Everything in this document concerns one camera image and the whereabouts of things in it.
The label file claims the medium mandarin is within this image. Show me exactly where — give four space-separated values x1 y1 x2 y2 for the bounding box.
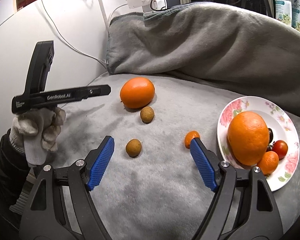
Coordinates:
257 151 279 176

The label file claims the red tomato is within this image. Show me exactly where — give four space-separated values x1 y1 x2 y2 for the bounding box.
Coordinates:
272 140 288 160

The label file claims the dark plum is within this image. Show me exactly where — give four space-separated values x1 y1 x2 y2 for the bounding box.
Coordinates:
268 128 274 144

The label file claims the black sleeved left forearm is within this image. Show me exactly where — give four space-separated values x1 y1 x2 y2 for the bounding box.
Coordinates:
0 130 30 221

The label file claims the left gloved hand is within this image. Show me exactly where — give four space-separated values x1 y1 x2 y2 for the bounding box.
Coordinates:
9 107 66 167

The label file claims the orange on plate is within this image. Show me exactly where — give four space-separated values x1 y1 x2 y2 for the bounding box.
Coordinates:
227 111 269 166

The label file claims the small mandarin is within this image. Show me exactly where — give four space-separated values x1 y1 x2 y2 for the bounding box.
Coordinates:
184 131 200 149

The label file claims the floral white plate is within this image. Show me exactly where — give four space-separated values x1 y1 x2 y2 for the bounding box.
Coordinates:
217 96 300 192

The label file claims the grey seat blanket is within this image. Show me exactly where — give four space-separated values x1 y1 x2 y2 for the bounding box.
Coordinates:
47 72 300 240

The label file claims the large orange on couch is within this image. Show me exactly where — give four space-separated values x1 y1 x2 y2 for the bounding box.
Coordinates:
120 77 155 109

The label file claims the brown longan fruit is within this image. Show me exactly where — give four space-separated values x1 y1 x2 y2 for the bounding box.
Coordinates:
140 106 154 124

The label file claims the white power adapter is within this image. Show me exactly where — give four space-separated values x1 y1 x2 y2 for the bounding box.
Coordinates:
126 0 181 13

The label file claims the grey blanket covered cushion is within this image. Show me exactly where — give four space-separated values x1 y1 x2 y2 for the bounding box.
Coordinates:
107 2 300 117

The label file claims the white cable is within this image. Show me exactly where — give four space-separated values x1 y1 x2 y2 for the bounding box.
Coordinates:
38 0 131 68

